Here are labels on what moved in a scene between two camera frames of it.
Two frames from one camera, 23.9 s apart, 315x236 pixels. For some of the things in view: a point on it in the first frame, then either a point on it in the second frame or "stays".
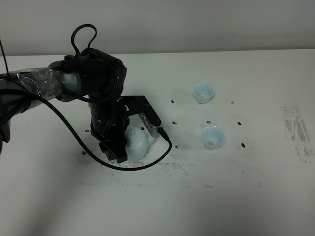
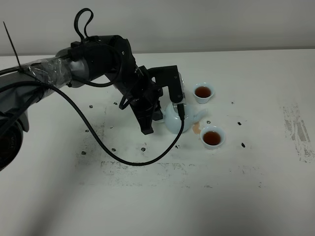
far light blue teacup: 203,92 stays
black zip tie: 4,57 -> 20,68
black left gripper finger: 121,154 -> 157,113
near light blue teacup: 212,136 stays
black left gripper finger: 107,149 -> 145,123
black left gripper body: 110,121 -> 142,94
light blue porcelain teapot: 137,142 -> 172,119
